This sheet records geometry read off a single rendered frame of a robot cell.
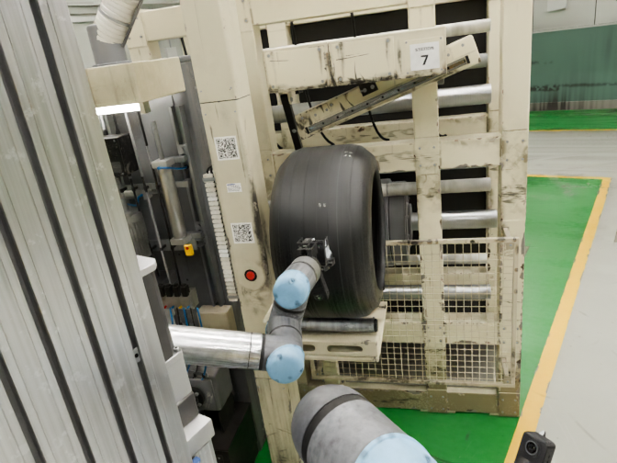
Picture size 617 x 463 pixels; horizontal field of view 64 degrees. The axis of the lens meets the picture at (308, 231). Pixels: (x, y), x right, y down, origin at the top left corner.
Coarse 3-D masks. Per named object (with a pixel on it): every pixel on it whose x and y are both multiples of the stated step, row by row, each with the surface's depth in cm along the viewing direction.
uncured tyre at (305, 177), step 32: (288, 160) 155; (320, 160) 150; (352, 160) 148; (288, 192) 145; (320, 192) 142; (352, 192) 141; (288, 224) 143; (320, 224) 140; (352, 224) 139; (384, 224) 184; (288, 256) 143; (352, 256) 140; (384, 256) 182; (352, 288) 144
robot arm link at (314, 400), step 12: (336, 384) 68; (312, 396) 65; (324, 396) 64; (336, 396) 64; (300, 408) 65; (312, 408) 63; (300, 420) 64; (300, 432) 63; (300, 444) 63; (300, 456) 64
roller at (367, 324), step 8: (304, 320) 167; (312, 320) 167; (320, 320) 166; (328, 320) 165; (336, 320) 165; (344, 320) 164; (352, 320) 163; (360, 320) 163; (368, 320) 162; (376, 320) 162; (304, 328) 167; (312, 328) 166; (320, 328) 165; (328, 328) 165; (336, 328) 164; (344, 328) 163; (352, 328) 163; (360, 328) 162; (368, 328) 161; (376, 328) 161
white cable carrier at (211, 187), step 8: (208, 176) 163; (208, 184) 164; (208, 192) 166; (216, 192) 166; (208, 200) 166; (216, 200) 171; (216, 208) 167; (216, 216) 168; (216, 224) 169; (216, 232) 171; (224, 232) 170; (224, 240) 171; (224, 248) 172; (224, 256) 173; (224, 264) 175; (224, 272) 176; (232, 272) 178; (232, 280) 176; (232, 288) 178
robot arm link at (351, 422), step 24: (336, 408) 62; (360, 408) 62; (312, 432) 61; (336, 432) 59; (360, 432) 58; (384, 432) 57; (312, 456) 60; (336, 456) 57; (360, 456) 55; (384, 456) 54; (408, 456) 54
